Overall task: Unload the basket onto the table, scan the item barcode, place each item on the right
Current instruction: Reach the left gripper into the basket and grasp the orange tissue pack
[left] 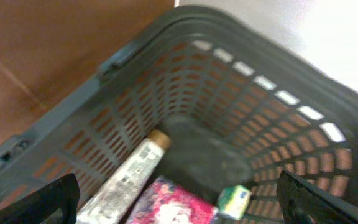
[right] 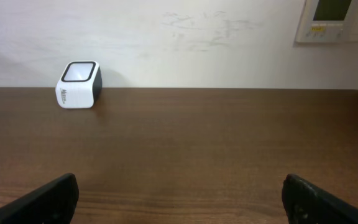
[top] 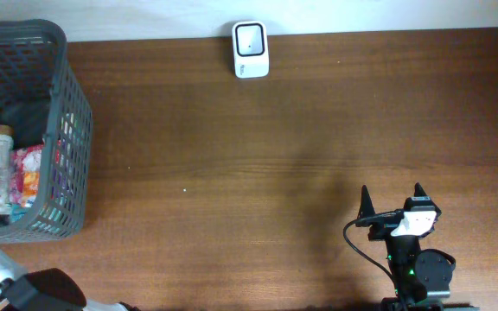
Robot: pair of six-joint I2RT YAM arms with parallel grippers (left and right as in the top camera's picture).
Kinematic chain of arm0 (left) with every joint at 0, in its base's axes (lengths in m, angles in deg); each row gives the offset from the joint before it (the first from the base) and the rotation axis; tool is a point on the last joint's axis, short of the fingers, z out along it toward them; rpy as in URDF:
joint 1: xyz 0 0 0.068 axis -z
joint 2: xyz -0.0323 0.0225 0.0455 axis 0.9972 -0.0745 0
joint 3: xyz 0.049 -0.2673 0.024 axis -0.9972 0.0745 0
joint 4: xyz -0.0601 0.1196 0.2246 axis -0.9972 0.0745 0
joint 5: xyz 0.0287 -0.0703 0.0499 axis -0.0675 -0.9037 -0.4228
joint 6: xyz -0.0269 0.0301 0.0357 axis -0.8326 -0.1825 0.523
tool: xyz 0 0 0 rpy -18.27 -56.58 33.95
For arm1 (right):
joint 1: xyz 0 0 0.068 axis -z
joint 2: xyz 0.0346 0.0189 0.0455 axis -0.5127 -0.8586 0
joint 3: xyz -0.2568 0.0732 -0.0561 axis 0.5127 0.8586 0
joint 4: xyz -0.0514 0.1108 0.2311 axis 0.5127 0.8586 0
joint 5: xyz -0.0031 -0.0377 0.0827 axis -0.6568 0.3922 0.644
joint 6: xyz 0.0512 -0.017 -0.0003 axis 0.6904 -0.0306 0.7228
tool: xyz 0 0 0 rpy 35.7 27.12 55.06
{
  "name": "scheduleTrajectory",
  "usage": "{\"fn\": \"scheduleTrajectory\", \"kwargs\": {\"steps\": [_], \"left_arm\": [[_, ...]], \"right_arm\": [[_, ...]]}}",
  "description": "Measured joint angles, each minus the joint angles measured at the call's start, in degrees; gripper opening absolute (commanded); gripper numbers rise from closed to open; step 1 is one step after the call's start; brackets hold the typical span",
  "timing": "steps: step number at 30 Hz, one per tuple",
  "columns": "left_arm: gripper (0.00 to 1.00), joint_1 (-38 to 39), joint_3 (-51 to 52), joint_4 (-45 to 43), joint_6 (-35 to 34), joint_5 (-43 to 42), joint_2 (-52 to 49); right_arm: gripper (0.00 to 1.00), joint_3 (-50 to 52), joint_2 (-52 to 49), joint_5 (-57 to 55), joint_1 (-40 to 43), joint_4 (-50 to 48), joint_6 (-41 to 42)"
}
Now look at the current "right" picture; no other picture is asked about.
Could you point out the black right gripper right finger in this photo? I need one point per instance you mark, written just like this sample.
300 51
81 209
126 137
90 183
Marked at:
304 202

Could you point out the white barcode scanner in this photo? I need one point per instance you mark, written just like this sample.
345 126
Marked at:
80 85

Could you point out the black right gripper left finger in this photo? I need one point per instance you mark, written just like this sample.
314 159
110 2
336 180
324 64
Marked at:
54 202

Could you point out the beige wall control panel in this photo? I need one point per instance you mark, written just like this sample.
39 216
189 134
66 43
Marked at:
328 21

